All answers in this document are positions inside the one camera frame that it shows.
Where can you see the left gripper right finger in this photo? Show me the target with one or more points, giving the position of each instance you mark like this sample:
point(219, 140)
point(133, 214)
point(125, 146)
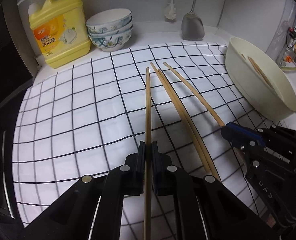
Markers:
point(204, 207)

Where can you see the yellow detergent bottle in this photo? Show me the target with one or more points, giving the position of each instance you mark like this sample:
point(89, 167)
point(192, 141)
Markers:
point(59, 28)

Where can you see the bamboo chopstick six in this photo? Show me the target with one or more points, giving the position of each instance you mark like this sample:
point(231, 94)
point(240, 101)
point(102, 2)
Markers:
point(198, 95)

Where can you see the top floral bowl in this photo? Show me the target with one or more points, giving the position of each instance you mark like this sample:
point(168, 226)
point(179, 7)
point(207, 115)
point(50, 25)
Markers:
point(108, 20)

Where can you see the bamboo chopstick five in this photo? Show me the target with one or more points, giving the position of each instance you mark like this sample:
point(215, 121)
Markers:
point(204, 150)

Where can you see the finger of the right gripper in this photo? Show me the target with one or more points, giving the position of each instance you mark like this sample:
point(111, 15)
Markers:
point(245, 131)
point(239, 141)

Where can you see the bamboo chopstick three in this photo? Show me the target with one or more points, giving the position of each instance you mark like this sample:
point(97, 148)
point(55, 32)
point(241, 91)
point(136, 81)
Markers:
point(147, 190)

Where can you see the steel spatula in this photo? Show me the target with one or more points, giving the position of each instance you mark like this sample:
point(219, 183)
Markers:
point(192, 27)

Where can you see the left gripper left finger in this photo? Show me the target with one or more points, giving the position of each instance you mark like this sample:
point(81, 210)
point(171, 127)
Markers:
point(91, 208)

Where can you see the white black grid cloth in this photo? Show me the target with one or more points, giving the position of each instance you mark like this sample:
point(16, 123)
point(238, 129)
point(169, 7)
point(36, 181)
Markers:
point(89, 118)

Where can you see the white bottle brush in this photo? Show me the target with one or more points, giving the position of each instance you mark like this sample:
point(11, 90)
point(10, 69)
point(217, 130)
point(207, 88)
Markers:
point(170, 12)

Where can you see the cream round tray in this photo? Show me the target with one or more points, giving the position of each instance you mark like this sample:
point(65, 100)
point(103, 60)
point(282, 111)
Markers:
point(275, 104)

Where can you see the bamboo chopstick four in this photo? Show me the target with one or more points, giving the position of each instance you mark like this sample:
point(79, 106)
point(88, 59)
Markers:
point(184, 119)

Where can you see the bottom floral bowl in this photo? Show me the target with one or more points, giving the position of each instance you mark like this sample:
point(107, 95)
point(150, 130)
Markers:
point(110, 43)

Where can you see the gas valve with hose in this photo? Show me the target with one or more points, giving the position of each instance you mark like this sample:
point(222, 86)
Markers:
point(286, 59)

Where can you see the bamboo chopstick eight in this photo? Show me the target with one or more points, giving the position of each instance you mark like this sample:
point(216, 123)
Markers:
point(259, 71)

